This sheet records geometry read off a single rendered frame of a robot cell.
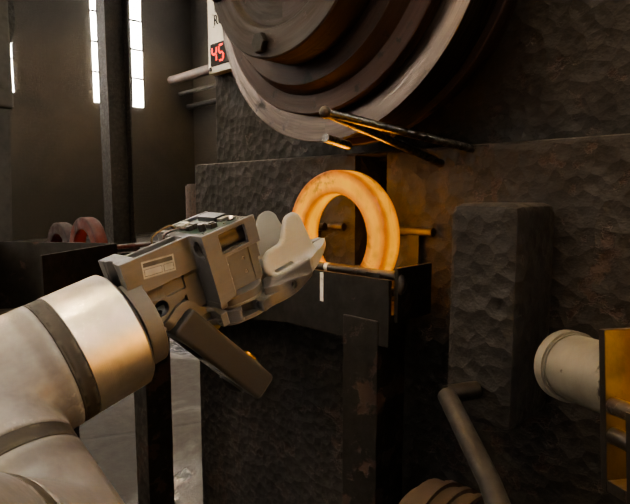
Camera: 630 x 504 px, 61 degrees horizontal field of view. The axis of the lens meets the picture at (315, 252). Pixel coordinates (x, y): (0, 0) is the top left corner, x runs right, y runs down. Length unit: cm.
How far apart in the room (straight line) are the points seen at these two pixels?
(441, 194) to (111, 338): 48
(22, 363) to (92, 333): 4
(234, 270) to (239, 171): 60
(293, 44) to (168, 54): 1182
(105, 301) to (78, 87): 1110
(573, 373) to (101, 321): 34
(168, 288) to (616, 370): 32
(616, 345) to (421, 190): 40
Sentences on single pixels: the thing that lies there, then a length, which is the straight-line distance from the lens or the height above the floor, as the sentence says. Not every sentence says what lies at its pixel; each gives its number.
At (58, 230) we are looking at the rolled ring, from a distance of 167.
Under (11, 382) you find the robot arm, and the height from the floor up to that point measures 70.
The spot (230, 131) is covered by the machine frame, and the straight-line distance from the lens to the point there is 115.
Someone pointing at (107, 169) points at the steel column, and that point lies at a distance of 762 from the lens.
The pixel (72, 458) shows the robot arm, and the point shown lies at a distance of 34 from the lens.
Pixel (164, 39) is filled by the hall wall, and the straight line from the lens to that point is 1251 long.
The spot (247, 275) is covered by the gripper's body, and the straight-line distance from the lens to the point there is 45.
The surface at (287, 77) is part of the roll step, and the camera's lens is 74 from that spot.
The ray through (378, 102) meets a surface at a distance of 67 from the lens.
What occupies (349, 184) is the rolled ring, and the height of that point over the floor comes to 82.
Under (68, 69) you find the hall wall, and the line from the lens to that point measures 1146.
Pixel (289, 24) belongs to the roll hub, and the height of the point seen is 101.
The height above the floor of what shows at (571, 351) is 69.
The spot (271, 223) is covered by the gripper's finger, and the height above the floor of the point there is 78.
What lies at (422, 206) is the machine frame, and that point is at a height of 79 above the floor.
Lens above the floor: 81
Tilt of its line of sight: 6 degrees down
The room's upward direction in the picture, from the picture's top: straight up
